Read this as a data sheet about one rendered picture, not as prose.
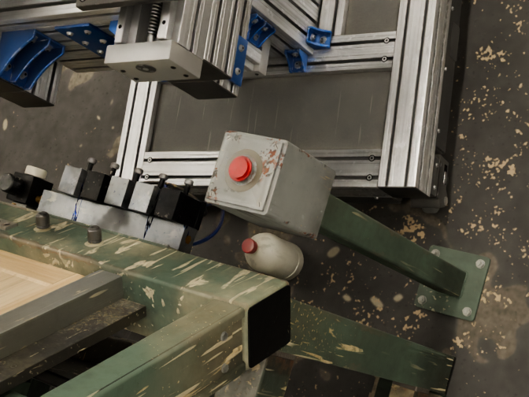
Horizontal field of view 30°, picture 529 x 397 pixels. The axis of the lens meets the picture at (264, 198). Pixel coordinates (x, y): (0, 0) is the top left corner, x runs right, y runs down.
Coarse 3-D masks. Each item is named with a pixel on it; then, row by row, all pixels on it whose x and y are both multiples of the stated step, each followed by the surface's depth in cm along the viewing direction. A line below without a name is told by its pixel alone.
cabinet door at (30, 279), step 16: (0, 256) 175; (16, 256) 175; (0, 272) 169; (16, 272) 168; (32, 272) 168; (48, 272) 168; (64, 272) 168; (0, 288) 162; (16, 288) 162; (32, 288) 162; (48, 288) 161; (0, 304) 157; (16, 304) 156
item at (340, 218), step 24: (336, 216) 171; (360, 216) 178; (336, 240) 182; (360, 240) 180; (384, 240) 188; (408, 240) 197; (384, 264) 200; (408, 264) 199; (432, 264) 209; (432, 288) 223; (456, 288) 222
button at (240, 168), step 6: (240, 156) 150; (234, 162) 150; (240, 162) 149; (246, 162) 149; (234, 168) 150; (240, 168) 149; (246, 168) 148; (234, 174) 149; (240, 174) 149; (246, 174) 149; (240, 180) 149
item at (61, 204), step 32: (96, 160) 196; (32, 192) 199; (64, 192) 191; (96, 192) 187; (128, 192) 184; (160, 192) 182; (96, 224) 188; (128, 224) 184; (160, 224) 180; (192, 224) 182
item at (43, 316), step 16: (96, 272) 162; (64, 288) 156; (80, 288) 156; (96, 288) 156; (112, 288) 160; (32, 304) 151; (48, 304) 151; (64, 304) 151; (80, 304) 154; (96, 304) 157; (0, 320) 146; (16, 320) 146; (32, 320) 146; (48, 320) 149; (64, 320) 152; (0, 336) 142; (16, 336) 144; (32, 336) 147; (0, 352) 142
